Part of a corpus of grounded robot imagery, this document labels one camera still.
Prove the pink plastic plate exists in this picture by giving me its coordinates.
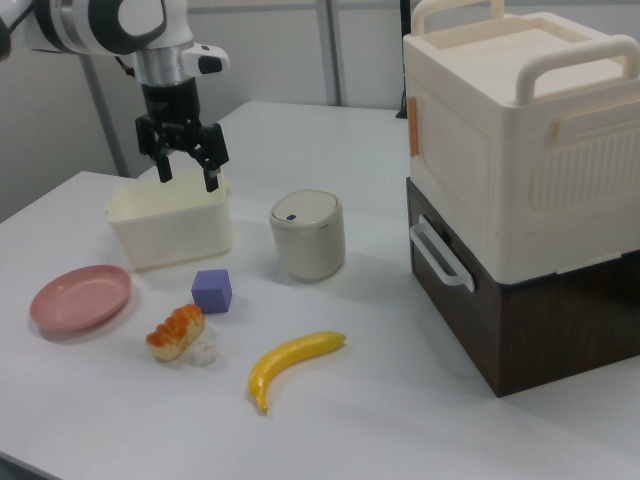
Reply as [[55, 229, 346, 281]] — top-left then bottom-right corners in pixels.
[[29, 265, 134, 334]]

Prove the cream storage box with handles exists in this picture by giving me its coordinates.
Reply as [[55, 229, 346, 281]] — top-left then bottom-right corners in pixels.
[[402, 0, 640, 281]]

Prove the beige mini trash can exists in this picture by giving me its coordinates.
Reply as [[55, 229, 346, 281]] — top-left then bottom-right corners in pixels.
[[269, 188, 347, 281]]

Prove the dark brown wooden drawer box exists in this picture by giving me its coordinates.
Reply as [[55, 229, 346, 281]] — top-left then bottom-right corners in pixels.
[[405, 177, 640, 399]]

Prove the white drawer handle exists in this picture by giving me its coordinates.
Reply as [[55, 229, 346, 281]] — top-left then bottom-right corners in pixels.
[[409, 214, 476, 292]]

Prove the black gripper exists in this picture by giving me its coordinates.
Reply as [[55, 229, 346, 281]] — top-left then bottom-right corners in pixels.
[[135, 77, 230, 193]]

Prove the toy bread loaf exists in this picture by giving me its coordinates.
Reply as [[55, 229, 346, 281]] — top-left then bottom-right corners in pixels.
[[145, 303, 206, 363]]

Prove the yellow toy banana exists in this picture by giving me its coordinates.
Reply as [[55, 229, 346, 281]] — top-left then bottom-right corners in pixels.
[[248, 330, 348, 414]]

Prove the black hanging cable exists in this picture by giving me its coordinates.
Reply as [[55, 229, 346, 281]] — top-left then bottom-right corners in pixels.
[[396, 0, 410, 120]]

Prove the grey metal frame post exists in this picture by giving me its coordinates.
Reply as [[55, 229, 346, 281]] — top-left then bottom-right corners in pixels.
[[333, 0, 347, 107]]

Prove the cream rectangular plastic bin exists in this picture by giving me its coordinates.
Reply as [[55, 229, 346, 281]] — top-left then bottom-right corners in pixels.
[[105, 168, 235, 273]]

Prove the small white crumpled object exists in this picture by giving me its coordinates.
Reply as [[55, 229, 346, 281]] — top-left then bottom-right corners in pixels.
[[191, 339, 218, 367]]

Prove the purple foam cube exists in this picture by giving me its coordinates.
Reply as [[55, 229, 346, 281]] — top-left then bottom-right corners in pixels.
[[191, 268, 235, 316]]

